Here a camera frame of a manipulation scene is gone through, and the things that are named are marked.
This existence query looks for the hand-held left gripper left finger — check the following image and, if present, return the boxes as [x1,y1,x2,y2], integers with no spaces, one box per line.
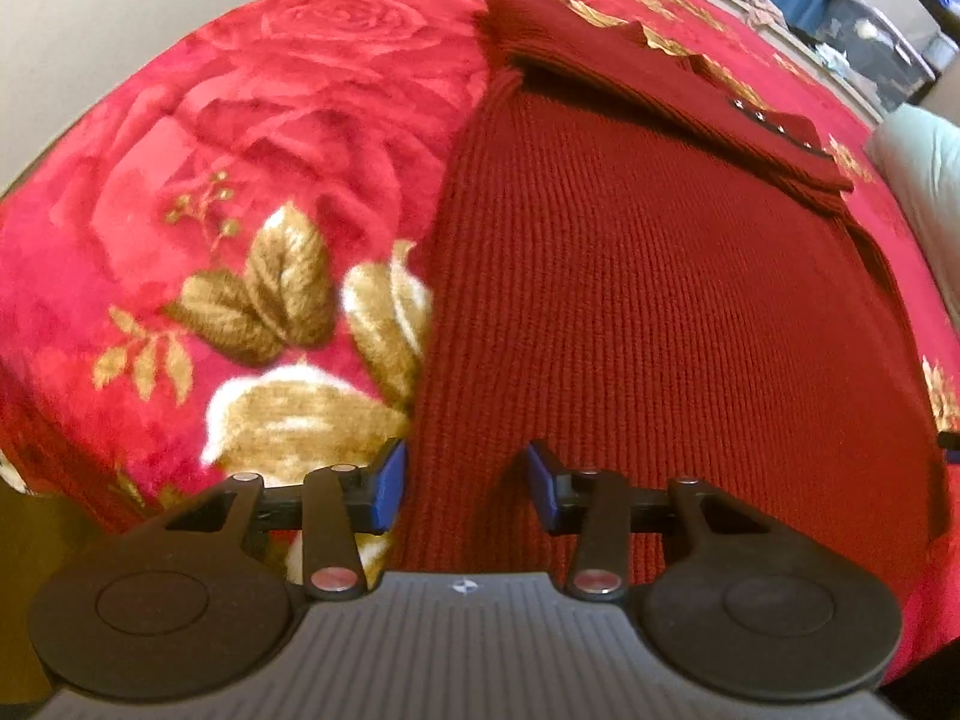
[161,436,410,603]

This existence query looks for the white window sill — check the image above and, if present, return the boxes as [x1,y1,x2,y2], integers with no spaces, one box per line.
[688,0,887,125]

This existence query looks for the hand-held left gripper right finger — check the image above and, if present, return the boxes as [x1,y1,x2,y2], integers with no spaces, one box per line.
[525,440,758,603]

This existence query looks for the red floral blanket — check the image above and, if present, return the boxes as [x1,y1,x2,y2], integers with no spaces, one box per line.
[0,0,960,680]

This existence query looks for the white pillow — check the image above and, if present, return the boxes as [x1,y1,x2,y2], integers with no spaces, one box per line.
[865,103,960,305]

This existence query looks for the white and blue cloth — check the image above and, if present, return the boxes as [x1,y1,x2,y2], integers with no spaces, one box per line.
[813,40,854,77]

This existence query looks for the grey plastic storage box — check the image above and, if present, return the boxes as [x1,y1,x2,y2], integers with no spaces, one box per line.
[828,0,943,115]

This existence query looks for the pink cloth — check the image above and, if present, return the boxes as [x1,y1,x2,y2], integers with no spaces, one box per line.
[734,0,785,30]

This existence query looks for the dark red knitted sweater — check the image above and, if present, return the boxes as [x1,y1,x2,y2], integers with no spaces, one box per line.
[390,0,950,602]

